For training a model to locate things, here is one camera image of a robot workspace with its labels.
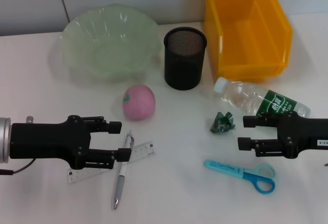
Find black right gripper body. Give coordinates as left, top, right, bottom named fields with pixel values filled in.
left=277, top=111, right=328, bottom=159

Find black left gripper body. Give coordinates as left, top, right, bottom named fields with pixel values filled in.
left=11, top=115, right=93, bottom=170

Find clear green-label water bottle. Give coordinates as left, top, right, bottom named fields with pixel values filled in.
left=214, top=76, right=311, bottom=118

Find green plastic wrapper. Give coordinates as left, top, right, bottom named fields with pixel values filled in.
left=209, top=111, right=236, bottom=134

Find pink toy peach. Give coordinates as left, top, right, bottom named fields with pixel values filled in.
left=122, top=84, right=156, bottom=121

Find clear plastic ruler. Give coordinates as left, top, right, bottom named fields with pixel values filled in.
left=67, top=140, right=156, bottom=185

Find silver white ballpoint pen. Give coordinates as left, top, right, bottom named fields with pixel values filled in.
left=111, top=129, right=135, bottom=211

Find blue capped scissors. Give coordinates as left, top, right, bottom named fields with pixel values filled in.
left=204, top=159, right=276, bottom=195

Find black mesh pen holder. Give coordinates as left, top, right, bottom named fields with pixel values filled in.
left=163, top=26, right=208, bottom=91

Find pale green glass fruit bowl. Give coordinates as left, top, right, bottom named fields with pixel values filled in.
left=59, top=5, right=160, bottom=83

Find yellow plastic bin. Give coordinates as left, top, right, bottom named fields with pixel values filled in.
left=203, top=0, right=293, bottom=81

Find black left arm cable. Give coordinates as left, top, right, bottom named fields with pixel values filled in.
left=0, top=158, right=35, bottom=176

